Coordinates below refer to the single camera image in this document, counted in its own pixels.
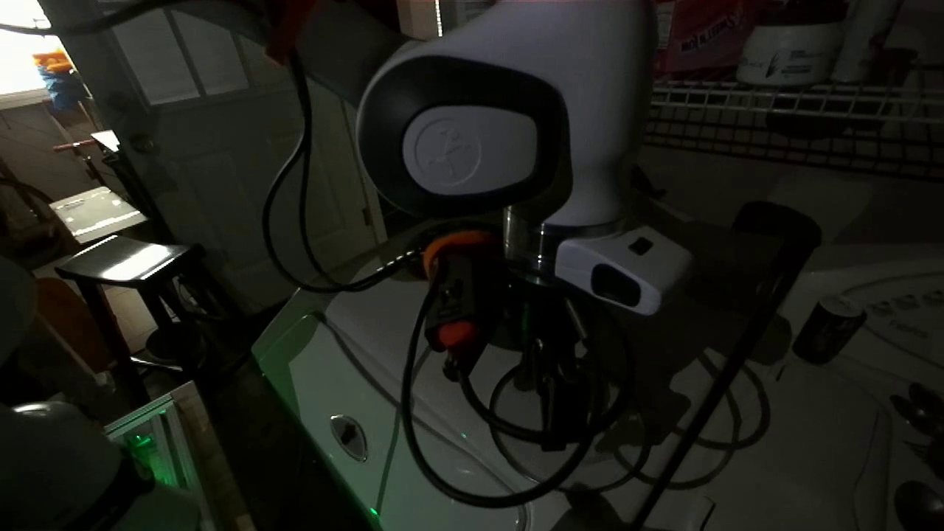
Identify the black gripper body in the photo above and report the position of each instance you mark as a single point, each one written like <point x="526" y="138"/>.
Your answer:
<point x="547" y="336"/>

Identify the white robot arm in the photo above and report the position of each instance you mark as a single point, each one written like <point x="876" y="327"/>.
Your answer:
<point x="522" y="128"/>

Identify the white washing machine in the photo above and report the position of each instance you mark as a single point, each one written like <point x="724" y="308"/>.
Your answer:
<point x="802" y="439"/>

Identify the small dark stool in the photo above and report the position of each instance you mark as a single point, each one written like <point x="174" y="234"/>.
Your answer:
<point x="127" y="264"/>

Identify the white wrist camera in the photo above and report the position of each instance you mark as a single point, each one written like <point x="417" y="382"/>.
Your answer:
<point x="638" y="270"/>

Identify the wire wall shelf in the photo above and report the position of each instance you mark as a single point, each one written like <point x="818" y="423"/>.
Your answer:
<point x="876" y="130"/>

